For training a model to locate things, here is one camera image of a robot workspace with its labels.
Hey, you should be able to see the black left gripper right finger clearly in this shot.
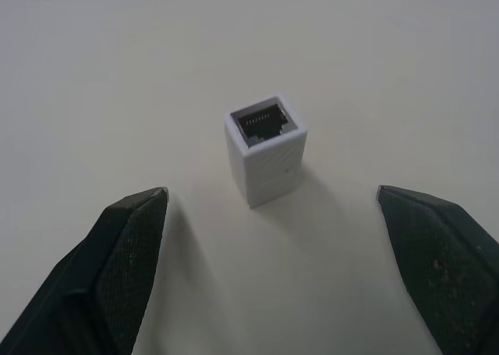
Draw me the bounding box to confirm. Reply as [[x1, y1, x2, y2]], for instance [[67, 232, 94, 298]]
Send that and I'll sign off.
[[375, 184, 499, 355]]

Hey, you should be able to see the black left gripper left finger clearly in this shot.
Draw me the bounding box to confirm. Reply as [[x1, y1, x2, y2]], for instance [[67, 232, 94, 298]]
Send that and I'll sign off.
[[0, 186, 171, 355]]

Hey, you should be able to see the white ethernet coupler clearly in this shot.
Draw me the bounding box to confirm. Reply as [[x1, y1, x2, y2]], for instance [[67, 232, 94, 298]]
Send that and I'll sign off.
[[224, 94, 308, 210]]

